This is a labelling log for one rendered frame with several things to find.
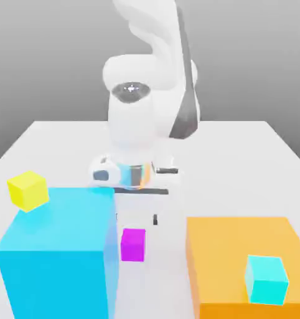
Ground small yellow cube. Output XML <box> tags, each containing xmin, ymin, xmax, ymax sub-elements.
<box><xmin>6</xmin><ymin>170</ymin><xmax>50</xmax><ymax>214</ymax></box>

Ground large orange box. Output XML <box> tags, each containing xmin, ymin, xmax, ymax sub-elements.
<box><xmin>185</xmin><ymin>216</ymin><xmax>300</xmax><ymax>319</ymax></box>

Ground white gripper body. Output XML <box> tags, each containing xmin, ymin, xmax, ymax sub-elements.
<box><xmin>114</xmin><ymin>186</ymin><xmax>172</xmax><ymax>213</ymax></box>

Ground small cyan cube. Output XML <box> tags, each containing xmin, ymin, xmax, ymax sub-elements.
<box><xmin>244</xmin><ymin>254</ymin><xmax>290</xmax><ymax>307</ymax></box>

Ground large blue box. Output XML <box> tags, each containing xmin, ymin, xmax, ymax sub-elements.
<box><xmin>0</xmin><ymin>186</ymin><xmax>120</xmax><ymax>319</ymax></box>

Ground small magenta cube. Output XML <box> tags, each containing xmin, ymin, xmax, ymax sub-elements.
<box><xmin>120</xmin><ymin>227</ymin><xmax>146</xmax><ymax>263</ymax></box>

